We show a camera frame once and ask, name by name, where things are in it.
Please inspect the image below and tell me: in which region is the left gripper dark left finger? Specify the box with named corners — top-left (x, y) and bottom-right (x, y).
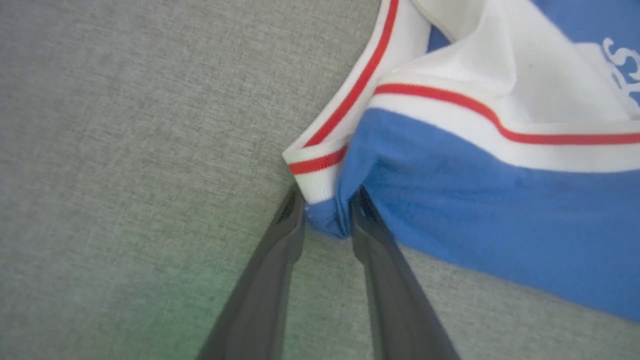
top-left (196, 184), bottom-right (307, 360)

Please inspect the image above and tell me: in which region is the blue white red sports garment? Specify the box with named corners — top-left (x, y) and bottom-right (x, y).
top-left (282, 0), bottom-right (640, 324)

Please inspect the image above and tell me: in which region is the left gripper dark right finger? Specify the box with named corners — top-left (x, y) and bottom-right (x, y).
top-left (349, 185), bottom-right (462, 360)

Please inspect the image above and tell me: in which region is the grey fabric sofa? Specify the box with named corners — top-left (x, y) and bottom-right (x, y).
top-left (0, 0), bottom-right (640, 360)

